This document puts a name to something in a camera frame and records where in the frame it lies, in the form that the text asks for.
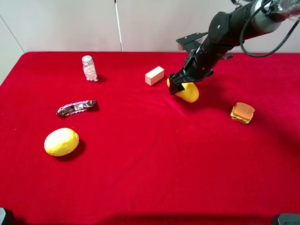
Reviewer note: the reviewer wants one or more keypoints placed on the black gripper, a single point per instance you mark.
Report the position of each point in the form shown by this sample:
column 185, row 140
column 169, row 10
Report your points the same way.
column 198, row 66

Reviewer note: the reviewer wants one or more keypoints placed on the yellow toy mango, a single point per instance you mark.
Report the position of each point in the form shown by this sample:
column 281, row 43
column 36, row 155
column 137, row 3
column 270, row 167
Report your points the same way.
column 190, row 92

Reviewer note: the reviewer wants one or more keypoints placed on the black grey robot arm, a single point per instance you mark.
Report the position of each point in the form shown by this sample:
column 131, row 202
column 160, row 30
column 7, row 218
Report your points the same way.
column 228, row 30

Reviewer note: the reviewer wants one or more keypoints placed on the pink white wafer block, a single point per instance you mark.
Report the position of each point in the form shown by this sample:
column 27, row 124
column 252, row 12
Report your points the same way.
column 154, row 75

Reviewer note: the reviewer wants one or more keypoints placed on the toy sandwich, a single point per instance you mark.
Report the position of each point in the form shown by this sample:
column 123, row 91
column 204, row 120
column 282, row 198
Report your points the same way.
column 242, row 112

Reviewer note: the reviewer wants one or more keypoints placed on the glass bottle of white pills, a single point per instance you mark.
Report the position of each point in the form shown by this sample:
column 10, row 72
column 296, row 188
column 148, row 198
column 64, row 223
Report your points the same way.
column 89, row 68

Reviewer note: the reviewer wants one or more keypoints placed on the brown chocolate bar wrapper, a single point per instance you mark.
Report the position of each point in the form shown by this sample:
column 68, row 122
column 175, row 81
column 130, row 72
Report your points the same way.
column 74, row 108

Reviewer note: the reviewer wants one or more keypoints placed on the red velvet tablecloth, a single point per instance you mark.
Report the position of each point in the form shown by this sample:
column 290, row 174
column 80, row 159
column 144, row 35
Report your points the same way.
column 145, row 156

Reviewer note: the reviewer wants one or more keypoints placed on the yellow toy lemon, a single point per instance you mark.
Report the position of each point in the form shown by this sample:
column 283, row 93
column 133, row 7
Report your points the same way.
column 61, row 142

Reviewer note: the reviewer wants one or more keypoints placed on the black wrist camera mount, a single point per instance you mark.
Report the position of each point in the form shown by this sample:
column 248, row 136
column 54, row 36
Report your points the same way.
column 190, row 42

